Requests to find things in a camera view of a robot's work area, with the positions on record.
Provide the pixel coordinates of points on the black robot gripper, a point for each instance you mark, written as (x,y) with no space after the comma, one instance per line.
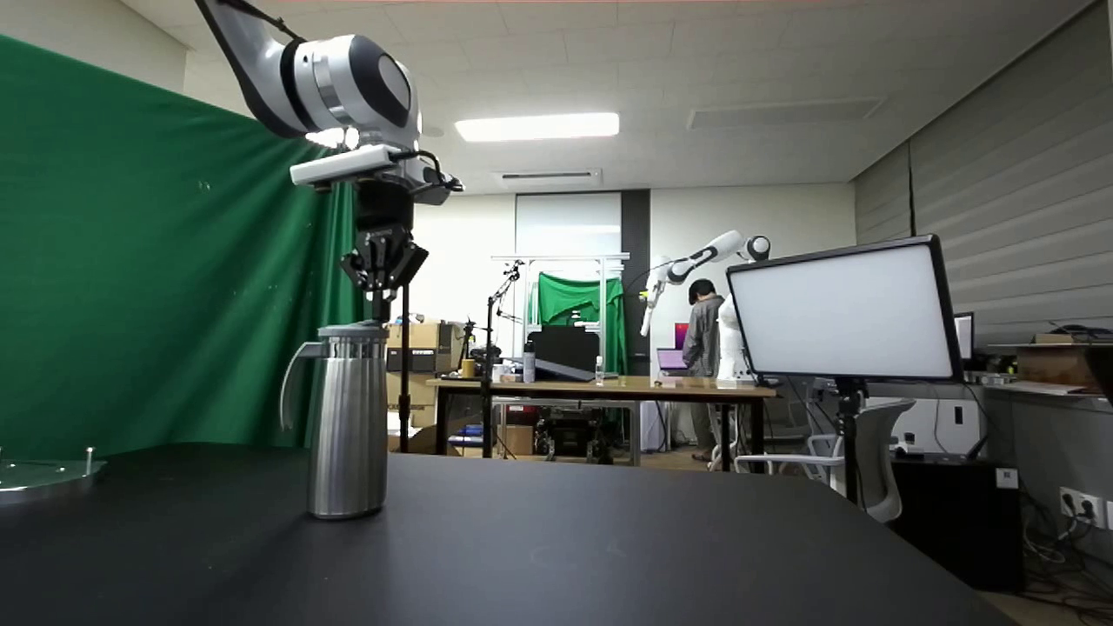
(387,253)

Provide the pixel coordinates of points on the green backdrop cloth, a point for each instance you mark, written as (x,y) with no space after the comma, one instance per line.
(156,261)

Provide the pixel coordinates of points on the person in grey top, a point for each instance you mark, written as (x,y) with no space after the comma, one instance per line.
(701,356)

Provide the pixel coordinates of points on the black cabinet under desk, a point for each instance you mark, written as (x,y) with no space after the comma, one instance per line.
(965,516)

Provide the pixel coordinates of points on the white office chair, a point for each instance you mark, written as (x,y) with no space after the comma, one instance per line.
(853,468)

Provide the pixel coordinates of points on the small green backdrop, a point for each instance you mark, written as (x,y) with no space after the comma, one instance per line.
(585,299)

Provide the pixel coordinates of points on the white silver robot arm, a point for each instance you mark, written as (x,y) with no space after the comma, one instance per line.
(354,89)

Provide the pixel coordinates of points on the silver metal thermos jug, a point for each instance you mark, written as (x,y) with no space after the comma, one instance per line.
(348,437)

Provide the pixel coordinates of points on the black background monitor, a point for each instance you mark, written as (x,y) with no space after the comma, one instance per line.
(563,354)

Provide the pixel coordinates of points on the grey wrist camera bar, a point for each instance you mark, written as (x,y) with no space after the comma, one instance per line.
(344,164)

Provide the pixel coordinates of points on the wall power outlet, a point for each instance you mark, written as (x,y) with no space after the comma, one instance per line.
(1078,506)

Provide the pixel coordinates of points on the wooden background table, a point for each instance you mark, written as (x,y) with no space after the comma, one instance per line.
(618,392)

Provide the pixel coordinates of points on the black backdrop stand pole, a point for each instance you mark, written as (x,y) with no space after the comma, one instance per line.
(404,371)

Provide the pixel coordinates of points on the ceiling light panel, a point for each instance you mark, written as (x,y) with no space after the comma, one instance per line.
(541,125)

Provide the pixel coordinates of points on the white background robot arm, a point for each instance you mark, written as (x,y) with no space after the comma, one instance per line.
(676,269)

